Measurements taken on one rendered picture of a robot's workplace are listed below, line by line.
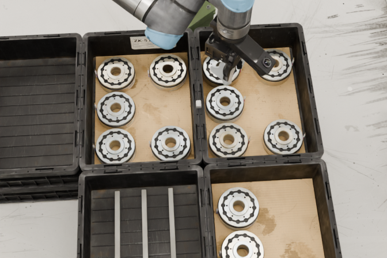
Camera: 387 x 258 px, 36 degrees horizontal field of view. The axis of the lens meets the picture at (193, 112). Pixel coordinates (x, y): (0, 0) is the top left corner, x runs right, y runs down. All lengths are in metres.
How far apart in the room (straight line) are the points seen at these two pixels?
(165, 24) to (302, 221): 0.60
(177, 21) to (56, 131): 0.51
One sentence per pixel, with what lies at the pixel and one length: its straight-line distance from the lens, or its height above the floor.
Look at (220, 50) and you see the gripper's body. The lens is 1.40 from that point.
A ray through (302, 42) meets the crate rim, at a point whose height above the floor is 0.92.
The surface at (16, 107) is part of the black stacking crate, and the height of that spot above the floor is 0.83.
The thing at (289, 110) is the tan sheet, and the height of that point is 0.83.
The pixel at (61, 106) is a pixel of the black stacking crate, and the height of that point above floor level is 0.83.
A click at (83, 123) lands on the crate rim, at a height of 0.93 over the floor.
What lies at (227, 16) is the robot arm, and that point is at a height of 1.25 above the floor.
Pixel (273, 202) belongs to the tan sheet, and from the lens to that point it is 1.53.
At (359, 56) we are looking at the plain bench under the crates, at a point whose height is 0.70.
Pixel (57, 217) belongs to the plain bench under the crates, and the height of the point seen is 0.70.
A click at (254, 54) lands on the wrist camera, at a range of 1.38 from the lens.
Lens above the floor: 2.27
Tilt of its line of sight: 64 degrees down
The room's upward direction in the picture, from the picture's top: 1 degrees clockwise
